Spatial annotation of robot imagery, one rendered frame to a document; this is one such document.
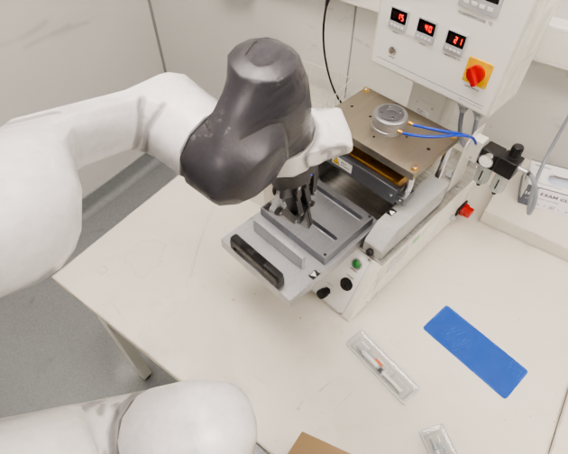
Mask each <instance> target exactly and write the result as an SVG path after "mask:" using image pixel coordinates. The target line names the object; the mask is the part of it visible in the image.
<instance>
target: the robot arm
mask: <svg viewBox="0 0 568 454"><path fill-rule="evenodd" d="M126 150H138V151H142V152H145V153H147V154H149V155H152V156H153V157H155V158H156V159H158V160H159V161H161V162H162V163H164V164H165V165H166V166H168V167H169V168H171V169H172V170H174V171H175V172H176V173H178V174H179V175H181V176H182V177H184V178H185V181H186V183H187V184H188V185H190V186H191V187H193V188H194V189H195V190H197V191H198V192H199V193H200V194H201V195H203V196H204V197H206V198H207V199H208V200H210V201H211V202H212V203H214V204H217V205H219V206H222V205H231V204H240V203H242V202H245V201H247V200H249V199H251V198H253V197H255V196H256V195H258V194H259V193H260V192H261V191H263V190H264V189H265V188H266V187H267V186H269V185H270V184H272V185H273V188H272V193H273V194H274V195H275V197H274V199H272V200H271V202H270V203H267V204H266V205H265V210H267V211H269V212H271V213H273V214H275V215H277V216H280V217H281V218H283V219H285V220H287V221H288V222H291V223H293V224H295V223H298V224H300V225H302V226H304V227H306V228H307V229H309V228H310V226H311V225H312V223H313V221H312V216H311V212H310V207H313V206H314V204H315V201H313V200H311V195H315V194H316V185H317V174H318V164H320V163H322V162H324V161H327V160H329V159H332V158H335V157H338V156H342V155H344V154H347V153H350V152H351V151H352V150H353V140H352V135H351V131H350V129H349V126H348V124H347V122H346V120H345V118H344V114H343V112H342V110H341V109H340V108H338V107H334V108H312V104H311V96H310V89H309V82H308V76H307V72H306V71H305V68H304V65H303V63H302V60H301V58H300V56H299V54H298V53H297V52H296V51H295V50H294V49H293V48H292V47H290V46H289V45H287V44H285V43H283V42H281V41H279V40H276V39H272V38H269V37H264V38H255V39H249V40H247V41H244V42H242V43H240V44H237V45H235V47H234V48H233V49H232V50H231V51H230V53H229V54H228V55H227V72H226V80H225V84H224V90H223V93H222V94H221V96H220V98H219V100H217V99H216V98H214V97H213V96H211V95H210V94H208V92H206V91H205V90H204V89H202V88H201V87H200V86H198V85H197V84H196V83H195V82H194V81H192V80H191V79H190V78H189V77H188V76H186V75H184V74H178V73H171V72H167V73H163V74H159V75H158V76H156V77H152V78H150V79H148V80H146V81H144V82H141V83H140V84H138V85H136V86H132V87H130V88H128V89H126V90H124V91H120V92H116V93H112V94H109V95H102V96H99V97H95V98H91V99H87V100H85V101H81V102H77V103H74V104H67V105H63V106H60V107H56V108H52V109H49V110H45V111H41V112H38V113H32V114H28V115H25V116H21V117H17V118H13V119H11V120H10V121H9V122H7V123H5V124H4V125H3V126H1V127H0V298H2V297H4V296H7V295H10V294H13V293H15V292H18V291H20V290H23V289H25V288H27V287H29V286H34V285H36V284H39V283H40V282H41V281H42V280H44V279H45V278H47V277H49V276H50V275H51V274H53V273H54V272H56V271H57V270H59V269H60V268H61V267H62V266H63V265H64V263H65V262H66V261H67V259H68V258H69V256H70V255H71V254H72V252H73V251H74V250H75V248H76V246H77V243H78V238H79V235H80V233H81V226H82V186H81V184H80V180H79V177H78V172H77V170H78V169H80V168H83V167H85V166H88V165H90V164H93V163H96V162H98V161H100V160H102V159H107V158H109V157H112V156H114V155H116V154H119V153H121V152H124V151H126ZM282 199H285V202H286V205H287V207H286V206H285V205H284V204H283V202H282ZM257 437H258V434H257V422H256V417H255V414H254V411H253V409H252V404H251V401H250V399H249V398H248V397H247V395H246V394H245V392H244V391H243V390H242V389H241V388H240V387H239V386H238V385H236V384H233V383H228V382H225V381H209V380H190V379H189V380H184V381H180V382H177V383H172V384H168V385H165V386H157V387H154V388H150V389H147V390H142V391H138V392H133V393H129V394H124V395H116V396H111V397H107V398H103V399H98V400H94V401H88V402H84V403H78V404H69V405H64V406H59V407H54V408H50V409H45V410H40V411H36V412H30V413H22V414H17V415H13V416H8V417H3V418H0V454H253V452H254V448H255V444H256V440H257Z"/></svg>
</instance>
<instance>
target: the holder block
mask: <svg viewBox="0 0 568 454"><path fill-rule="evenodd" d="M311 200H313V201H315V204H314V206H313V207H310V212H311V216H312V221H313V223H312V225H311V226H310V228H309V229H307V228H306V227H304V226H302V225H300V224H298V223H295V224H293V223H291V222H288V221H287V220H285V219H283V218H281V217H280V216H277V215H275V214H273V213H271V212H269V211H267V210H265V205H266V204H265V205H264V206H262V207H261V215H262V216H263V217H264V218H266V219H267V220H268V221H269V222H271V223H272V224H273V225H275V226H276V227H277V228H278V229H280V230H281V231H282V232H284V233H285V234H286V235H287V236H289V237H290V238H291V239H292V240H293V241H294V242H295V243H297V244H298V245H299V246H300V247H302V248H303V249H304V250H306V251H307V252H308V253H309V254H311V255H312V256H313V257H314V258H316V259H317V260H318V261H320V262H321V263H322V264H323V265H325V264H326V263H327V262H328V261H329V260H330V259H332V258H333V257H334V256H335V255H336V254H337V253H339V252H340V251H341V250H342V249H343V248H345V247H346V246H347V245H348V244H349V243H350V242H351V241H353V240H354V239H355V238H356V237H357V236H359V235H360V234H361V233H362V232H363V231H365V230H366V229H367V228H368V227H369V226H370V225H371V224H372V222H373V218H374V216H372V215H371V214H369V213H367V212H366V211H364V210H363V209H362V208H361V207H360V206H358V205H357V204H355V203H353V202H352V201H350V200H349V199H347V198H346V197H345V196H343V195H341V194H340V193H338V192H337V191H335V190H334V189H333V188H331V187H330V186H329V185H327V184H326V183H324V182H323V181H321V180H320V179H317V185H316V194H315V195H311Z"/></svg>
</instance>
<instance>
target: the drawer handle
mask: <svg viewBox="0 0 568 454"><path fill-rule="evenodd" d="M230 245H231V249H233V250H236V249H238V250H239V251H240V252H241V253H242V254H243V255H244V256H245V257H246V258H247V259H248V260H250V261H251V262H252V263H253V264H254V265H255V266H256V267H257V268H259V269H260V270H261V271H262V272H263V273H264V274H265V275H267V276H268V277H269V278H270V279H271V280H272V281H274V286H275V287H276V288H277V289H280V288H281V287H282V286H283V285H284V284H285V277H284V275H283V273H282V272H280V271H279V270H278V269H277V268H276V267H274V266H273V265H272V264H271V263H270V262H269V261H268V260H266V259H265V258H264V257H263V256H262V255H261V254H260V253H259V252H258V251H257V250H255V249H254V248H253V247H252V246H251V245H250V244H248V243H247V242H246V241H245V240H244V239H243V238H241V237H240V236H239V235H238V234H234V235H233V236H231V238H230Z"/></svg>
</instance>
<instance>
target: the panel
mask: <svg viewBox="0 0 568 454"><path fill-rule="evenodd" d="M355 259H356V260H358V261H359V262H360V267H359V268H354V267H353V264H352V263H353V261H354V260H355ZM372 262H373V259H371V258H370V257H368V256H367V255H366V254H364V253H363V252H362V251H360V250H359V249H357V250H355V251H354V252H353V253H352V254H351V255H350V256H349V257H347V258H346V259H345V260H344V261H343V262H342V263H340V264H339V265H338V266H337V267H336V268H335V269H334V270H332V271H331V272H330V273H329V274H328V275H327V276H326V277H324V278H323V279H322V280H321V281H320V282H319V283H318V284H316V285H315V286H314V287H313V288H312V289H311V291H313V292H314V293H315V294H316V292H317V290H319V289H320V288H322V287H328V288H330V293H331V294H329V295H328V296H327V297H326V298H324V299H322V300H323V301H325V302H326V303H327V304H328V305H329V306H331V307H332V308H333V309H334V310H335V311H336V312H338V313H339V314H340V315H341V316H342V317H344V314H345V312H346V310H347V308H348V306H349V305H350V303H351V301H352V300H353V297H354V295H355V293H356V292H357V290H358V288H359V286H360V284H361V282H362V281H363V279H364V277H365V275H366V273H367V271H368V269H369V267H370V266H371V263H372ZM343 279H347V280H349V282H350V283H351V288H350V289H349V290H347V291H345V290H343V289H342V288H341V286H340V282H341V280H343Z"/></svg>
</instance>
